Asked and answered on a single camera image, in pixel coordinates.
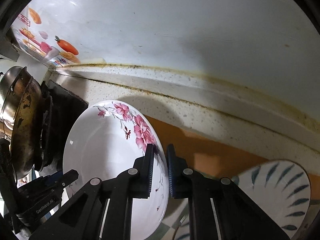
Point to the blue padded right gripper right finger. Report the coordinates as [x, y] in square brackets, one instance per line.
[218, 209]

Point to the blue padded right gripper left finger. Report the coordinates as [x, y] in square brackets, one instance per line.
[102, 209]

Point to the white plate blue stripes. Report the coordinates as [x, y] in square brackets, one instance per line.
[281, 189]

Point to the white plate pink flowers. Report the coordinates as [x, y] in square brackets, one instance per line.
[105, 141]

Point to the green white checkered tablecloth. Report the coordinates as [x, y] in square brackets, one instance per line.
[213, 159]

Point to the black frying pan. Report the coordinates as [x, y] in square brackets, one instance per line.
[21, 98]

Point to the black induction cooktop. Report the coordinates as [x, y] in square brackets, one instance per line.
[58, 111]

